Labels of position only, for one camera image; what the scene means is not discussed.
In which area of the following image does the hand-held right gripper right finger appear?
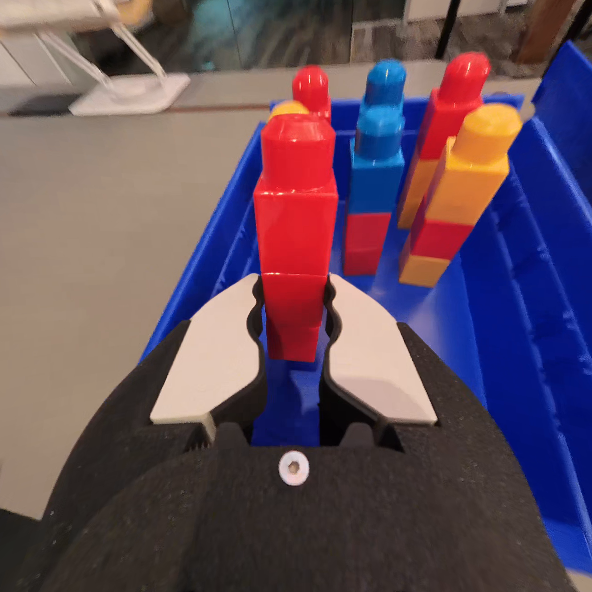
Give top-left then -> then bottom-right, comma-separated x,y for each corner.
319,274 -> 438,440

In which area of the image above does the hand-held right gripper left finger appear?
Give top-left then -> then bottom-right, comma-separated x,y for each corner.
149,273 -> 268,442

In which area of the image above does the blue plastic bin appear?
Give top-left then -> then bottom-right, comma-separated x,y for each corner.
139,92 -> 592,574
532,39 -> 592,195

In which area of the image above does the blue plastic block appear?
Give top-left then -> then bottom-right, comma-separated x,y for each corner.
348,107 -> 406,216
361,59 -> 409,121

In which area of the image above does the instruction sheet on stand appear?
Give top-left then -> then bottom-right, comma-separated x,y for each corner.
0,0 -> 191,116

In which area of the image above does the black flat pad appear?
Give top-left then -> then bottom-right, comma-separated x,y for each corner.
9,92 -> 85,116

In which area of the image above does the black pole stand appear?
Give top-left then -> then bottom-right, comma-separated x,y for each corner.
435,0 -> 462,60

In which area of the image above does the brown wooden column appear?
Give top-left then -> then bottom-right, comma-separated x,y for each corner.
516,0 -> 576,65

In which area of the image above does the black tripod stand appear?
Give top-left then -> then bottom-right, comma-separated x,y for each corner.
562,0 -> 592,44

